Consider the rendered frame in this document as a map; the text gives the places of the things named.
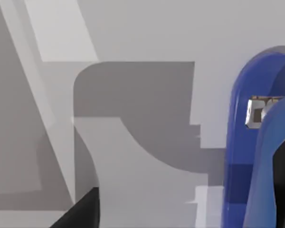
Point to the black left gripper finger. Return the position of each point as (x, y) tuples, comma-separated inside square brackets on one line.
[(85, 211)]

